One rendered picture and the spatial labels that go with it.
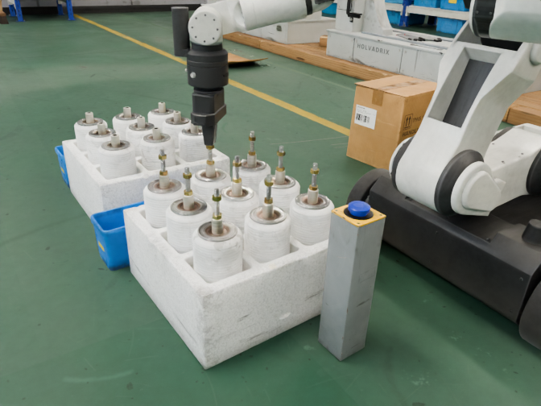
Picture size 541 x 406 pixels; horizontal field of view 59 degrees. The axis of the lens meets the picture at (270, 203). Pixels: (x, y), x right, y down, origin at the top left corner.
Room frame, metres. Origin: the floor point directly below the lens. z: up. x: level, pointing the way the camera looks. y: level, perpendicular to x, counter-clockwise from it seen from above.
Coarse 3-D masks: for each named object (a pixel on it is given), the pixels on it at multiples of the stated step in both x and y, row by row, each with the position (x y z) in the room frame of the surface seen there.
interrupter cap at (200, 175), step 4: (204, 168) 1.07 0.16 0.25; (216, 168) 1.07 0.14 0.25; (196, 172) 1.04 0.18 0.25; (200, 172) 1.04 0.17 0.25; (204, 172) 1.05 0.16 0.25; (216, 172) 1.05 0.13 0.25; (220, 172) 1.05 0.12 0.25; (224, 172) 1.05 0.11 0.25; (196, 176) 1.02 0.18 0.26; (200, 176) 1.02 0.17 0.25; (204, 176) 1.03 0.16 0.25; (216, 176) 1.03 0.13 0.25; (220, 176) 1.02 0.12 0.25; (224, 176) 1.02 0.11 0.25; (204, 180) 1.00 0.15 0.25; (208, 180) 1.00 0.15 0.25; (212, 180) 1.00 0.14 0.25; (216, 180) 1.00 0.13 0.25
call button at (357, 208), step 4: (352, 204) 0.76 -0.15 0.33; (356, 204) 0.76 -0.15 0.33; (360, 204) 0.76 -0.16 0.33; (364, 204) 0.76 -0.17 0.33; (368, 204) 0.76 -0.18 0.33; (348, 208) 0.75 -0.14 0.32; (352, 208) 0.74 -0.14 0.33; (356, 208) 0.74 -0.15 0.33; (360, 208) 0.74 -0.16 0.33; (364, 208) 0.74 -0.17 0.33; (368, 208) 0.74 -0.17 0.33; (352, 212) 0.74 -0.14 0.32; (356, 212) 0.74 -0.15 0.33; (360, 212) 0.73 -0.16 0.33; (364, 212) 0.73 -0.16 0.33; (368, 212) 0.74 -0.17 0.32; (356, 216) 0.74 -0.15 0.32; (360, 216) 0.74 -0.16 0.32; (364, 216) 0.74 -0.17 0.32
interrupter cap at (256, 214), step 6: (252, 210) 0.86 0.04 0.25; (258, 210) 0.86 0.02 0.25; (276, 210) 0.86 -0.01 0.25; (282, 210) 0.86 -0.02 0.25; (252, 216) 0.84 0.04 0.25; (258, 216) 0.84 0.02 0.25; (276, 216) 0.85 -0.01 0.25; (282, 216) 0.84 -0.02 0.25; (258, 222) 0.81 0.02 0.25; (264, 222) 0.81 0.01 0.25; (270, 222) 0.81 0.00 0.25; (276, 222) 0.81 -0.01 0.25
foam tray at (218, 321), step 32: (128, 224) 0.96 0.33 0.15; (160, 256) 0.81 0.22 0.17; (192, 256) 0.80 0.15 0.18; (288, 256) 0.81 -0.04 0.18; (320, 256) 0.84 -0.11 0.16; (160, 288) 0.83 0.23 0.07; (192, 288) 0.70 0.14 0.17; (224, 288) 0.70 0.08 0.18; (256, 288) 0.74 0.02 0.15; (288, 288) 0.79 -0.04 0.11; (320, 288) 0.84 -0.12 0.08; (192, 320) 0.70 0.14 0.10; (224, 320) 0.69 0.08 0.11; (256, 320) 0.74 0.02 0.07; (288, 320) 0.79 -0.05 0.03; (192, 352) 0.71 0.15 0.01; (224, 352) 0.69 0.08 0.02
